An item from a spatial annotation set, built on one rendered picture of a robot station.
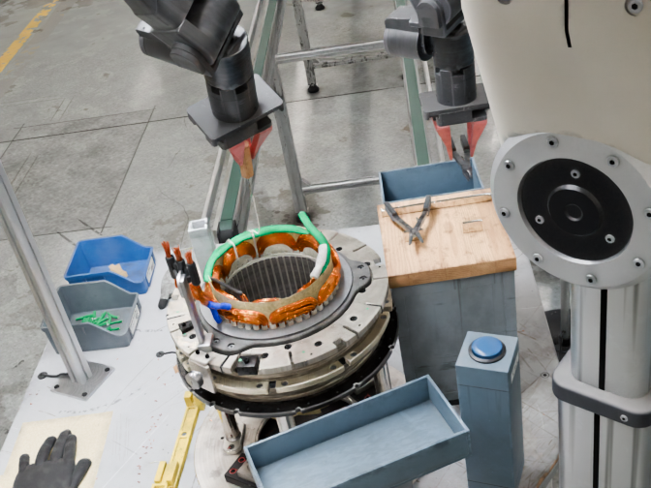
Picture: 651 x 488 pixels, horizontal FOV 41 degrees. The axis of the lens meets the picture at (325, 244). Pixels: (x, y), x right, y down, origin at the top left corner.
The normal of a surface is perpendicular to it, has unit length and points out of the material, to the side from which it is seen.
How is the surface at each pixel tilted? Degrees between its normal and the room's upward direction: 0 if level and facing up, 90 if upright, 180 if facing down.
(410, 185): 90
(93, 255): 87
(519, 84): 109
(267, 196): 0
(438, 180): 90
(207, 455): 0
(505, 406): 90
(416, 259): 0
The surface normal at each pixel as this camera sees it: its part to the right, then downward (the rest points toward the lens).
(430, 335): 0.03, 0.56
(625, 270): -0.61, 0.53
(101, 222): -0.16, -0.81
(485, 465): -0.36, 0.58
